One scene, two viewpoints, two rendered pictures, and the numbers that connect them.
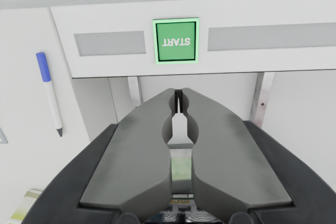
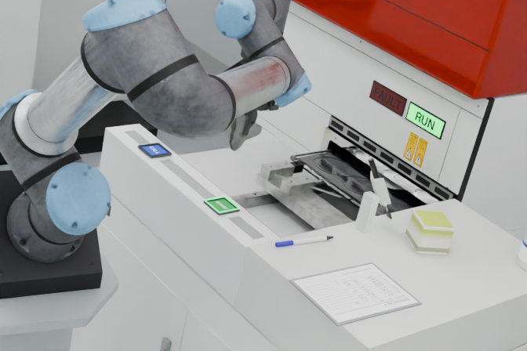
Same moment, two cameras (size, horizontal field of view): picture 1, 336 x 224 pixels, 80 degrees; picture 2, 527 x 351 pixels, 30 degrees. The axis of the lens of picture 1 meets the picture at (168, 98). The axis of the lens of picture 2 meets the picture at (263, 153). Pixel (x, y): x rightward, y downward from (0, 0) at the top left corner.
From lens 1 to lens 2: 1.90 m
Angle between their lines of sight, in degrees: 50
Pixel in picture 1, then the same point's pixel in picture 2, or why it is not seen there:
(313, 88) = not seen: hidden behind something
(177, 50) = (225, 204)
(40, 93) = (307, 247)
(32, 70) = (292, 251)
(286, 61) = (194, 173)
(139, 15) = (220, 219)
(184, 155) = (312, 217)
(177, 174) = (336, 215)
